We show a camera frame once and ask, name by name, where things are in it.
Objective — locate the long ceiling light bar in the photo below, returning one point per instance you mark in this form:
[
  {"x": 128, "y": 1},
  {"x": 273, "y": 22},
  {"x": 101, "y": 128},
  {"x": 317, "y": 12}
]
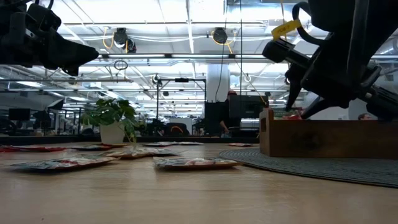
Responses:
[
  {"x": 93, "y": 90},
  {"x": 140, "y": 56}
]

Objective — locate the wooden compartment tray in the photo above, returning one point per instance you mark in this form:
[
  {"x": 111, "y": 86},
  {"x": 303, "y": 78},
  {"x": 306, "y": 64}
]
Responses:
[{"x": 326, "y": 140}]

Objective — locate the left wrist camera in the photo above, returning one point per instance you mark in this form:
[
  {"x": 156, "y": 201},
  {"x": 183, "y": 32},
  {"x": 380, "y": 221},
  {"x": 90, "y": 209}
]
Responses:
[{"x": 43, "y": 17}]

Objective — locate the green potted plant white pot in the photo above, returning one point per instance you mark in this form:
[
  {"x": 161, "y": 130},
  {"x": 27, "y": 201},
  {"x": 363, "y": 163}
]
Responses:
[{"x": 112, "y": 132}]

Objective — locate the person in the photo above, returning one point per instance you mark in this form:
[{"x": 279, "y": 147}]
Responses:
[
  {"x": 364, "y": 117},
  {"x": 224, "y": 126}
]

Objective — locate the orange tea packet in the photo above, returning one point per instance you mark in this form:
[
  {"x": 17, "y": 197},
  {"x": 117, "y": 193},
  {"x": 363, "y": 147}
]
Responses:
[{"x": 117, "y": 145}]

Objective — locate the small black monitor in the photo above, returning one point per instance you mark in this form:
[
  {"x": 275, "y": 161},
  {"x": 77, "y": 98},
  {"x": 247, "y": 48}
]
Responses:
[{"x": 19, "y": 114}]

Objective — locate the large black monitor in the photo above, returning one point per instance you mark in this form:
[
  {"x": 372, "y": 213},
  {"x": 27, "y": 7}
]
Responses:
[{"x": 252, "y": 107}]

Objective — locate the black cabinet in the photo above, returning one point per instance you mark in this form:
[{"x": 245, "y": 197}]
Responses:
[{"x": 213, "y": 119}]

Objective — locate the black gantry frame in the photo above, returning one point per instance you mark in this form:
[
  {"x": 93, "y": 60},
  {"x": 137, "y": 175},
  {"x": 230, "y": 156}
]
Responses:
[{"x": 182, "y": 80}]

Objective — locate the round grey woven mat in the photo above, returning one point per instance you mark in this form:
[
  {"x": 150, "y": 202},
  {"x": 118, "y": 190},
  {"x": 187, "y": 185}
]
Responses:
[{"x": 311, "y": 169}]

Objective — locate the black office chair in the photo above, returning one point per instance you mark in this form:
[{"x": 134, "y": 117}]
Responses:
[{"x": 177, "y": 132}]

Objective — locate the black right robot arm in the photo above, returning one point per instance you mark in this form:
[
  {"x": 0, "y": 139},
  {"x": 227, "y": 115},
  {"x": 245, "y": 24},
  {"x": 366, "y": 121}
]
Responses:
[{"x": 373, "y": 25}]

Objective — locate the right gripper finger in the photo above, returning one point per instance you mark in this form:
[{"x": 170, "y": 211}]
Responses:
[
  {"x": 293, "y": 87},
  {"x": 314, "y": 107}
]

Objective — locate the red tea packet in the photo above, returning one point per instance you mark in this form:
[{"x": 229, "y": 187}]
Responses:
[
  {"x": 7, "y": 149},
  {"x": 241, "y": 144},
  {"x": 155, "y": 144},
  {"x": 43, "y": 148},
  {"x": 292, "y": 117},
  {"x": 91, "y": 147}
]

